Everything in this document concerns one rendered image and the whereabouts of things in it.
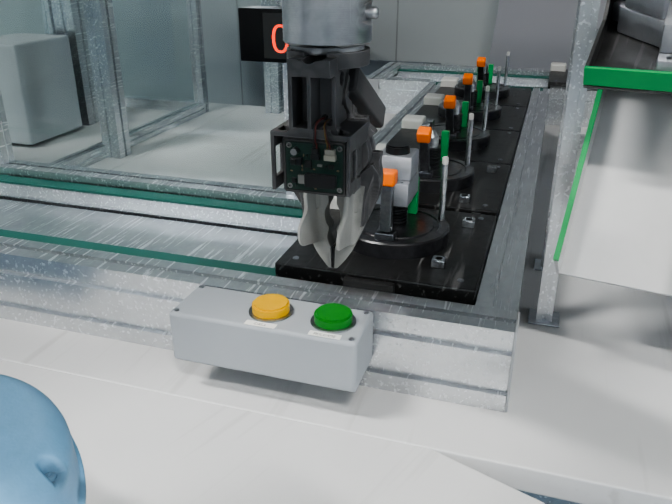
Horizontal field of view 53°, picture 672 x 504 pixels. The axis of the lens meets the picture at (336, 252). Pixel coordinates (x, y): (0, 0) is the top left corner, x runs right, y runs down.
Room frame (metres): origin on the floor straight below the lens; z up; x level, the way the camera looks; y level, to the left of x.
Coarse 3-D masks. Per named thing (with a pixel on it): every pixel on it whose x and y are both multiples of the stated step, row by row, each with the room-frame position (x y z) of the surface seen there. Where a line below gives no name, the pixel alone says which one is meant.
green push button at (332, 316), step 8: (328, 304) 0.62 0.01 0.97; (336, 304) 0.62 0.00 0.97; (320, 312) 0.60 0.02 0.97; (328, 312) 0.60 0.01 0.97; (336, 312) 0.60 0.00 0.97; (344, 312) 0.60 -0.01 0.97; (320, 320) 0.59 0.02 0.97; (328, 320) 0.59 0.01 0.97; (336, 320) 0.59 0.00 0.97; (344, 320) 0.59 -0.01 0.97; (328, 328) 0.59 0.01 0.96; (336, 328) 0.59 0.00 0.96
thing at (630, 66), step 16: (608, 0) 0.75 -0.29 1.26; (624, 0) 0.81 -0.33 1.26; (608, 16) 0.76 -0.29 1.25; (608, 32) 0.76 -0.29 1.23; (592, 48) 0.70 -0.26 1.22; (608, 48) 0.73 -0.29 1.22; (624, 48) 0.72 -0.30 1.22; (640, 48) 0.72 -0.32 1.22; (656, 48) 0.71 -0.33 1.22; (592, 64) 0.70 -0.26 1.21; (608, 64) 0.70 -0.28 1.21; (624, 64) 0.70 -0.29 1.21; (640, 64) 0.69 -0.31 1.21; (592, 80) 0.67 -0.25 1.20; (608, 80) 0.67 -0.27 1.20; (624, 80) 0.66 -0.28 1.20; (640, 80) 0.65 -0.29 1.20; (656, 80) 0.65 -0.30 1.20
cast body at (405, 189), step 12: (396, 144) 0.80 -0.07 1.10; (408, 144) 0.80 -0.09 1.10; (384, 156) 0.79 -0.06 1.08; (396, 156) 0.79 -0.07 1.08; (408, 156) 0.79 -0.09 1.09; (396, 168) 0.79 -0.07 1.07; (408, 168) 0.78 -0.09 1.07; (408, 180) 0.78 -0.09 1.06; (396, 192) 0.77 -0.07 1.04; (408, 192) 0.77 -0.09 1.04; (396, 204) 0.77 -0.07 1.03; (408, 204) 0.77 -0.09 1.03
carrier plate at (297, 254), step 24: (336, 216) 0.88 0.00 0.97; (456, 216) 0.88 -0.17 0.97; (480, 216) 0.88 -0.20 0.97; (456, 240) 0.80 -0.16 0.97; (480, 240) 0.80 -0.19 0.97; (288, 264) 0.72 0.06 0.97; (312, 264) 0.72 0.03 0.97; (360, 264) 0.72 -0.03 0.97; (384, 264) 0.72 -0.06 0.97; (408, 264) 0.72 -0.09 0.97; (456, 264) 0.72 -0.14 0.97; (480, 264) 0.72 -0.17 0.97; (408, 288) 0.68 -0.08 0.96; (432, 288) 0.67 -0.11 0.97; (456, 288) 0.66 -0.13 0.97
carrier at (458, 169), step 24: (384, 144) 1.19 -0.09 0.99; (432, 144) 1.04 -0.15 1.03; (432, 168) 1.04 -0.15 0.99; (456, 168) 1.04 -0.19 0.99; (480, 168) 1.11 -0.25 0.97; (504, 168) 1.11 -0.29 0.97; (432, 192) 0.98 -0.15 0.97; (456, 192) 0.98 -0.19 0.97; (480, 192) 0.98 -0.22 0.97; (504, 192) 1.02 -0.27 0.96
